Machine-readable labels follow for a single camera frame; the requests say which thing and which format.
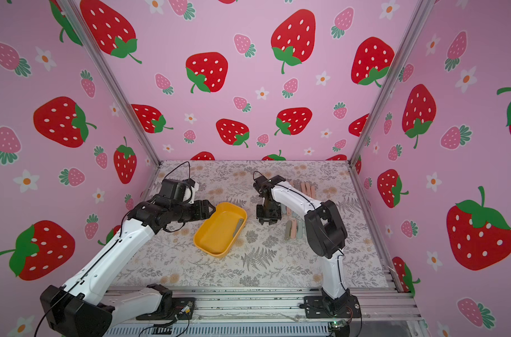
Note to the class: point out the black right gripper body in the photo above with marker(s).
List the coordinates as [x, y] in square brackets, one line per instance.
[268, 210]

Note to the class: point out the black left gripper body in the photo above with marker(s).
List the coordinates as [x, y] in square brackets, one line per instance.
[186, 212]

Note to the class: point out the yellow plastic storage box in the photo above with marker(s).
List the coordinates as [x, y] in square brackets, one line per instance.
[214, 237]

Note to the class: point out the grey green folding knife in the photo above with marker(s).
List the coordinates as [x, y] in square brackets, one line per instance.
[238, 227]

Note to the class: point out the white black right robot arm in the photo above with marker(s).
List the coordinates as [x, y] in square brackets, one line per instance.
[326, 233]

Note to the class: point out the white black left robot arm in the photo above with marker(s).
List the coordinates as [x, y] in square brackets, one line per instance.
[78, 307]

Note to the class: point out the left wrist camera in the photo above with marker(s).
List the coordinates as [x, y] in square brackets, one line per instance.
[178, 192]

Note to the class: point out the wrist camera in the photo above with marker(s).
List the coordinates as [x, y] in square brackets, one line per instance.
[264, 186]
[178, 192]

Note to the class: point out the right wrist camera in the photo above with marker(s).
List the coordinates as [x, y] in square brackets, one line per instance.
[264, 186]

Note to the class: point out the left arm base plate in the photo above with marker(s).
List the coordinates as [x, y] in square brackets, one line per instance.
[174, 308]

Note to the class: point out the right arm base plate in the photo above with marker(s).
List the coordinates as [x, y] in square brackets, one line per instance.
[323, 307]

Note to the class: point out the aluminium frame rail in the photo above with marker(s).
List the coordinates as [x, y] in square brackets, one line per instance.
[239, 304]

